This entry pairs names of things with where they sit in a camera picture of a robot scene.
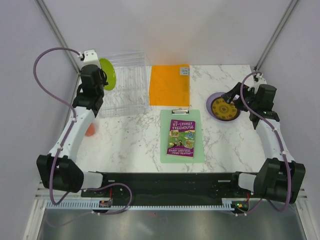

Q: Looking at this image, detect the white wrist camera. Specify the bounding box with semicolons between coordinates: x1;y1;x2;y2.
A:
78;49;101;68
252;73;267;91

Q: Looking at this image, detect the mint green clipboard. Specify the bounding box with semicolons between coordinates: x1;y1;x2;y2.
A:
160;109;205;164

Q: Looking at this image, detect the white wire dish rack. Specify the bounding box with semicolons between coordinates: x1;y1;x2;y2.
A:
98;51;149;118

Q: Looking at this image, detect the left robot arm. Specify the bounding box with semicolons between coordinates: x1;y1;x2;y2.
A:
36;64;110;197

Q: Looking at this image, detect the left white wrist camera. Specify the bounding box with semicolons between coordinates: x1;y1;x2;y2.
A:
78;49;101;68

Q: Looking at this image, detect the green plate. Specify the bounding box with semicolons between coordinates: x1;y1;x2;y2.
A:
99;58;117;91

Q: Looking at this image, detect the white slotted cable duct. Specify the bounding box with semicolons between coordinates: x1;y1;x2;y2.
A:
45;198;249;211

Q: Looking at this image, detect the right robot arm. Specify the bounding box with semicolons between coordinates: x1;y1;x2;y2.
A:
222;82;306;205

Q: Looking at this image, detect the lilac plastic plate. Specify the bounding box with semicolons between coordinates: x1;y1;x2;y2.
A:
206;92;241;122

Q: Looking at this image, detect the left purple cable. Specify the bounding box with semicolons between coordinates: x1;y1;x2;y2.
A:
33;47;85;206

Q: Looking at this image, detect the orange folder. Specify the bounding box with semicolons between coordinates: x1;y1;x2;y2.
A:
149;64;190;107

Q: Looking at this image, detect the purple treehouse book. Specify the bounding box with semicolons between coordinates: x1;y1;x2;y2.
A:
166;119;196;158

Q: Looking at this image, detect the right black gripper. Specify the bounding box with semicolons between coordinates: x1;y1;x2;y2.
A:
220;82;258;113

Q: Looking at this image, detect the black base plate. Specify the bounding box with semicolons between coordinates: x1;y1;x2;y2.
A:
81;172;251;206

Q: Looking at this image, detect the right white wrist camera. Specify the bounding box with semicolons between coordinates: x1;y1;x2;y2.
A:
252;73;267;91

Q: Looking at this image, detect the orange and white mug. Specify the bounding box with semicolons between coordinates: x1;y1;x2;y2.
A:
85;123;96;137

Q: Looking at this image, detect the red floral plate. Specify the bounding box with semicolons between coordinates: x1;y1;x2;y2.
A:
210;97;242;121

